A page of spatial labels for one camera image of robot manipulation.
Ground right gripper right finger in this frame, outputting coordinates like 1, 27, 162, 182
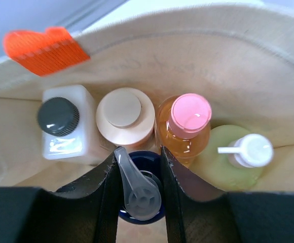
161, 146, 228, 242

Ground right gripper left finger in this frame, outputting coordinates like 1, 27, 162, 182
45, 153, 122, 242

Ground blue orange pump bottle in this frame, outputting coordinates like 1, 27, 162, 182
114, 147, 165, 225

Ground white bottle dark grey cap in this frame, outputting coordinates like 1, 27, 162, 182
36, 85, 109, 166

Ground orange bottle pink cap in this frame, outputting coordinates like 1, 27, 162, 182
155, 93, 212, 167

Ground beige round cap bottle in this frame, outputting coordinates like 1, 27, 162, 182
96, 88, 155, 152

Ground beige canvas bag orange handles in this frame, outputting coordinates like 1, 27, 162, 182
0, 5, 294, 243

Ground green pump bottle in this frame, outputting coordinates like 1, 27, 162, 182
190, 125, 274, 191

